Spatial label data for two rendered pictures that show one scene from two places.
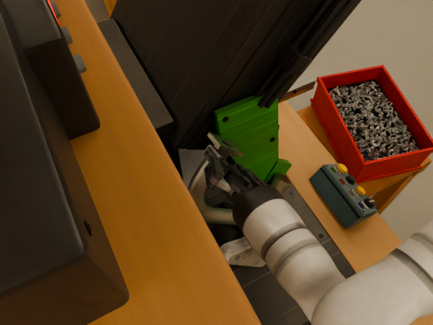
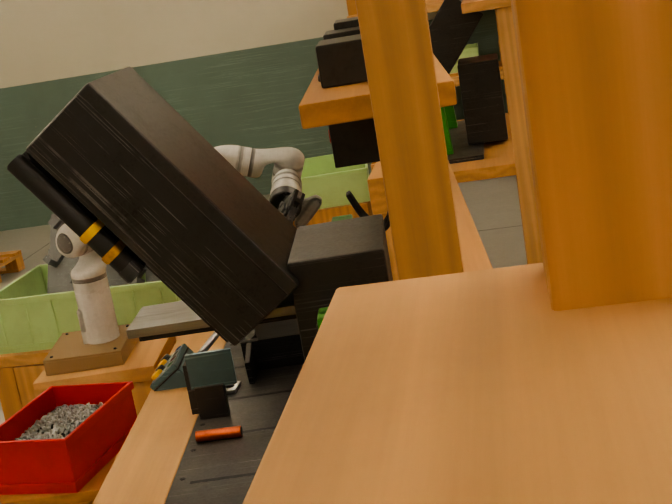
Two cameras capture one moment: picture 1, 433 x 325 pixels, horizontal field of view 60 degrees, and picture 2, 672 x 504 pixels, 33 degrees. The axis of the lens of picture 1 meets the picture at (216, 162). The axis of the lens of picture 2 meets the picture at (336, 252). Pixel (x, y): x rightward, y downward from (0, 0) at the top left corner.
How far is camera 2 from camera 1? 265 cm
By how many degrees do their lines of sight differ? 103
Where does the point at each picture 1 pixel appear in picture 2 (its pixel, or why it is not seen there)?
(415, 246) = (246, 152)
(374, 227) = not seen: hidden behind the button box
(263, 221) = (290, 182)
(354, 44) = not seen: outside the picture
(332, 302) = (290, 153)
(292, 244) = (286, 173)
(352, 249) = not seen: hidden behind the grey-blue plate
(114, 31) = (295, 255)
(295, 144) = (169, 406)
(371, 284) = (271, 153)
